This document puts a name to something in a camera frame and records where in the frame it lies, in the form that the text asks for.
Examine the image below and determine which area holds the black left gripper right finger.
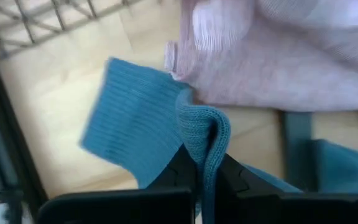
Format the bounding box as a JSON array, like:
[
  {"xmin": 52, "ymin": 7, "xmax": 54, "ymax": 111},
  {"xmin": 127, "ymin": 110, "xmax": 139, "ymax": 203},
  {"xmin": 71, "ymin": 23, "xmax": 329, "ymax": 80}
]
[{"xmin": 216, "ymin": 153, "xmax": 291, "ymax": 224}]

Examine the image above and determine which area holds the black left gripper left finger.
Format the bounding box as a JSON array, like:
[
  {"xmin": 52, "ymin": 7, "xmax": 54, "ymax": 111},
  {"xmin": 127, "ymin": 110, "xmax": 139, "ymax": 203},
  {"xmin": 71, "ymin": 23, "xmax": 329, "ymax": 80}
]
[{"xmin": 147, "ymin": 144, "xmax": 198, "ymax": 224}]

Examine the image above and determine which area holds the teal ribbed sock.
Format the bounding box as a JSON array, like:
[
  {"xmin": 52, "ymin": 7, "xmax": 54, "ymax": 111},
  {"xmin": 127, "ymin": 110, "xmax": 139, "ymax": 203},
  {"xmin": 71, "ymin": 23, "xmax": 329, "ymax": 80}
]
[{"xmin": 79, "ymin": 57, "xmax": 303, "ymax": 224}]

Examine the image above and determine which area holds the pink button shirt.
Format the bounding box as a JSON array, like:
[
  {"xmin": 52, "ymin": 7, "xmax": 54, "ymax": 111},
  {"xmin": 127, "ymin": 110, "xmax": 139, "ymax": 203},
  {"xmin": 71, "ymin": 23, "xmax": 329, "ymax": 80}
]
[{"xmin": 163, "ymin": 0, "xmax": 358, "ymax": 113}]

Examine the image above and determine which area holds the black aluminium table frame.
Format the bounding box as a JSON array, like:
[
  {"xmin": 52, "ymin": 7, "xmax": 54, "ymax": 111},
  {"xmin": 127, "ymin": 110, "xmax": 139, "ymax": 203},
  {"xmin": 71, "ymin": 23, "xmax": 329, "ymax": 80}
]
[{"xmin": 0, "ymin": 46, "xmax": 48, "ymax": 224}]

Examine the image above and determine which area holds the wire mesh basket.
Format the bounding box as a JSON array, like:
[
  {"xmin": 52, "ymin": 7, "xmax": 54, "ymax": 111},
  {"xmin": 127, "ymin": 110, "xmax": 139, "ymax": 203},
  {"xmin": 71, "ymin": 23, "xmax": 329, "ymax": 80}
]
[{"xmin": 0, "ymin": 0, "xmax": 142, "ymax": 60}]

